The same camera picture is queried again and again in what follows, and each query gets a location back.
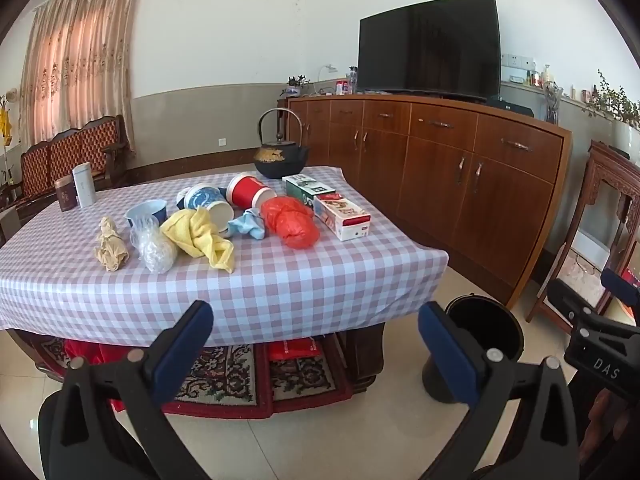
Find checked tablecloth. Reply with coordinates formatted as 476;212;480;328
0;165;449;348

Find red and white box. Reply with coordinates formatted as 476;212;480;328
313;194;372;242

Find maroon tea tin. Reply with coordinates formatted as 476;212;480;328
54;176;78;212

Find green leafy potted plant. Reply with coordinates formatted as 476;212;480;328
582;70;640;161

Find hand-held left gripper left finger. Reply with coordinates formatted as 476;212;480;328
47;300;216;480

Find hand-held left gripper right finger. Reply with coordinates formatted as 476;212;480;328
417;301;586;480

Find green and white box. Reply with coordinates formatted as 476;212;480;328
281;174;337;211

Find yellow cloth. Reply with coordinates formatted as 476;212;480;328
160;206;236;274

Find black cast iron teapot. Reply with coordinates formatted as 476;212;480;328
253;108;311;180

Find wooden upholstered sofa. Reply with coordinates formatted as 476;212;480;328
20;114;132;206

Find light blue crumpled cloth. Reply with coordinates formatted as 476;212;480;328
227;210;267;241

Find red bag under table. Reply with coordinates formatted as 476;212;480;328
267;337;321;361

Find red paper cup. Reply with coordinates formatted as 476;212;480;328
226;172;277;209

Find brown wooden sideboard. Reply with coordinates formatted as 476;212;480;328
277;92;573;308

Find grey chair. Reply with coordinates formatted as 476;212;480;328
0;207;21;246

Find pale blue disposable bowl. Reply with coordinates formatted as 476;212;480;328
124;199;168;233

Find clear crumpled plastic bag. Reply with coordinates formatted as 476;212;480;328
129;214;177;275

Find person's right hand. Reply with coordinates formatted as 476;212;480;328
586;389;626;461

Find bottles on wall ledge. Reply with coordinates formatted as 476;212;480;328
525;65;556;88

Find blue patterned paper cup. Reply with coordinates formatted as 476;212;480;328
206;201;236;237
183;184;232;212

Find red plastic bag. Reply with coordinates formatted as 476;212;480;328
260;196;321;249

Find yellow hanging garment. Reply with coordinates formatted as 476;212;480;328
0;92;16;148

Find beige crumpled cloth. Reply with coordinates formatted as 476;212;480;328
95;216;131;272

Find small potted plant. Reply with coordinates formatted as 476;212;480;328
280;75;312;98

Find carved wooden stand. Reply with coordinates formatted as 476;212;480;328
525;140;640;336

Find black set-top box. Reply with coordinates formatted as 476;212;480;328
487;97;533;116

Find floral fabric box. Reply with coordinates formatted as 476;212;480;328
555;255;608;306

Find black plastic bucket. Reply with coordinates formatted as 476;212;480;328
422;294;524;403

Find black flat screen television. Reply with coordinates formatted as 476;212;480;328
358;0;502;103

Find patterned sheer curtain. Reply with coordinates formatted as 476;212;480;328
20;0;146;146

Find glass vase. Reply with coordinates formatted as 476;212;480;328
542;80;565;125

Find white tea tin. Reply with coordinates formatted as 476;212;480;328
72;162;96;208

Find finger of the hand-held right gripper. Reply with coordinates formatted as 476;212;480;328
600;267;640;318
547;279;601;328

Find patterned red rug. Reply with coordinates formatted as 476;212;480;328
30;335;353;418

